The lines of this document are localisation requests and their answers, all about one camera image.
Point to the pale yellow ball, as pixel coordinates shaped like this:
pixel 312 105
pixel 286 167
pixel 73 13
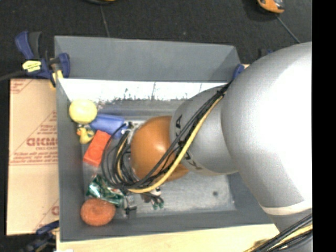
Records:
pixel 83 111

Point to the grey metal bin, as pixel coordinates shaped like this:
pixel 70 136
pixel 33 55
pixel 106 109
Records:
pixel 147 62

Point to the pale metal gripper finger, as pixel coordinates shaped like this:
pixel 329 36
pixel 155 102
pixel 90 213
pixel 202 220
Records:
pixel 130 200
pixel 130 209

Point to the orange-red flat block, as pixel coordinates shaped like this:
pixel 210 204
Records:
pixel 96 147

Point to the orange round sponge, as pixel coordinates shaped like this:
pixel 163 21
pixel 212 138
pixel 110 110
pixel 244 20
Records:
pixel 97 212

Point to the black cylinder on white bracket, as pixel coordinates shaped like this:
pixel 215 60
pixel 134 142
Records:
pixel 157 190

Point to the green foil packet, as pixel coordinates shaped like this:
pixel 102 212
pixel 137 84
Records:
pixel 103 190

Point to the yellow rubber duck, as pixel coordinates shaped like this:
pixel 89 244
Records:
pixel 85 135

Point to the brown cardboard board red print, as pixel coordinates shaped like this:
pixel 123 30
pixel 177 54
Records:
pixel 31 140

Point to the blue spray bottle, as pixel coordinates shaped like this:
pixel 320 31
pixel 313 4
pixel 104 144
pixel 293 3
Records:
pixel 107 123

